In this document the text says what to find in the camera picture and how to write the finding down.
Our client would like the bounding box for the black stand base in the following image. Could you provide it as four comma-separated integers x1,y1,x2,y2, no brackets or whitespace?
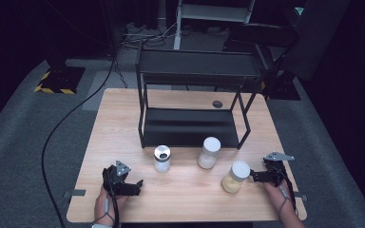
260,69,302,102

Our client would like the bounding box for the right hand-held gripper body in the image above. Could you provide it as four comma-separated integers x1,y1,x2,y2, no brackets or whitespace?
261,151,296,188

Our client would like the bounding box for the black two-tier metal rack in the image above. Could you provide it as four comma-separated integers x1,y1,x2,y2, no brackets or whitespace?
134,47,264,150

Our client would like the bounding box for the jar with yellow powder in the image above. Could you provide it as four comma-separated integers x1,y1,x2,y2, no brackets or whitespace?
221,160,252,194

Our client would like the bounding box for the tangle of floor cables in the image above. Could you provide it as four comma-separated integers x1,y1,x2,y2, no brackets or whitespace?
119,21,189,51

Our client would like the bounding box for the grey tape strip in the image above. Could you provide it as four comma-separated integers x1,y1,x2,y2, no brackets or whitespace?
293,191,309,202
63,188,86,200

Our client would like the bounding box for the yellow-black striped stand base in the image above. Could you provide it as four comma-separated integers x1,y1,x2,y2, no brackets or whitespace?
33,65,86,96

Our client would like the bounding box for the white-lidded jar with white powder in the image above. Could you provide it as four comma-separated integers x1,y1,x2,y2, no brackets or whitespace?
197,136,222,170

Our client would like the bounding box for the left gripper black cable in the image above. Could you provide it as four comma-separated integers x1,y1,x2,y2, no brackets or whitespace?
103,169,122,228

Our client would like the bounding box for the white metal stand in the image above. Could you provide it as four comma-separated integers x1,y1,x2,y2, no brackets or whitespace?
173,0,257,51

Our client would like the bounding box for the person's right hand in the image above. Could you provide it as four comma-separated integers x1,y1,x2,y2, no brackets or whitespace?
261,179,297,217

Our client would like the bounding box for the thick black floor cable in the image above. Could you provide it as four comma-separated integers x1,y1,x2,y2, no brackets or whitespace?
40,0,118,228

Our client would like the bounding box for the silver-lidded shaker jar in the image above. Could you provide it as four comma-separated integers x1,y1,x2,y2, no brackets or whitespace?
153,144,172,174

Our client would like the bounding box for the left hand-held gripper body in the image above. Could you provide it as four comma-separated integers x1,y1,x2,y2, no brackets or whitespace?
102,159,142,198

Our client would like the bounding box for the dark panel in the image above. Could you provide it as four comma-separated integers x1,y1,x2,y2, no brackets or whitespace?
279,0,352,82

